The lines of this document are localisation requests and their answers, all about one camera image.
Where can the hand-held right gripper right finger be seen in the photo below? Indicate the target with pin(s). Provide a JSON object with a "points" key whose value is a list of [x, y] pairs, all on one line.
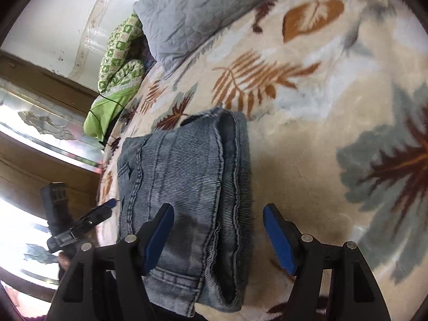
{"points": [[279, 237]]}

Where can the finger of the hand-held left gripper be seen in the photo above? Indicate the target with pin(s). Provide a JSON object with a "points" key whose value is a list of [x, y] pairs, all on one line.
{"points": [[97, 215]]}

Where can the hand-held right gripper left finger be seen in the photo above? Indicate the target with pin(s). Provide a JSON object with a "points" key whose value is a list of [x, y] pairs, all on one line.
{"points": [[160, 237]]}

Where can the blue denim pants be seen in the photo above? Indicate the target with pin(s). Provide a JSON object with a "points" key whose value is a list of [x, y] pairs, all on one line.
{"points": [[187, 174]]}

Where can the wooden door with glass pane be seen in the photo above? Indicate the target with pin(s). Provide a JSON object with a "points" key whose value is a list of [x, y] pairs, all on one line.
{"points": [[33, 160]]}

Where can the lime green cloth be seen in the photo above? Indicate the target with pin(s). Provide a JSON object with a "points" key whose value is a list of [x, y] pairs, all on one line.
{"points": [[100, 117]]}

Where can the leaf printed fleece blanket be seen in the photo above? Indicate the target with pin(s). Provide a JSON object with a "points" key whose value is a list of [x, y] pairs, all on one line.
{"points": [[301, 123]]}

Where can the green white patterned blanket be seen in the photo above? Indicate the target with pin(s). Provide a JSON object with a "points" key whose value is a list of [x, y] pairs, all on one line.
{"points": [[117, 50]]}

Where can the grey quilted blanket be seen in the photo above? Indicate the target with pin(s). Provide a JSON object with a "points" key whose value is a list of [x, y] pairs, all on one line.
{"points": [[200, 13]]}

